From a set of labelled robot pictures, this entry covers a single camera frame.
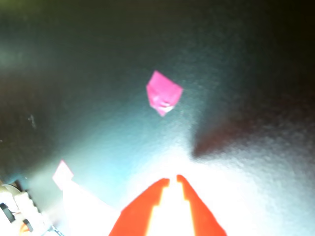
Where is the pink tape piece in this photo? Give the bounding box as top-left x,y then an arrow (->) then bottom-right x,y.
52,159 -> 74,191

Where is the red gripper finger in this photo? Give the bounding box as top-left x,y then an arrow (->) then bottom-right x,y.
108,178 -> 171,236
176,174 -> 228,236

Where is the white numbered grid paper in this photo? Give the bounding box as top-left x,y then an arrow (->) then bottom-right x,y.
61,179 -> 123,236

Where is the orange clamp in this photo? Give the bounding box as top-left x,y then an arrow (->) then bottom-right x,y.
19,218 -> 34,234

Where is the magenta cube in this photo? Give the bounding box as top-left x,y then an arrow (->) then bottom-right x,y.
146,70 -> 184,117

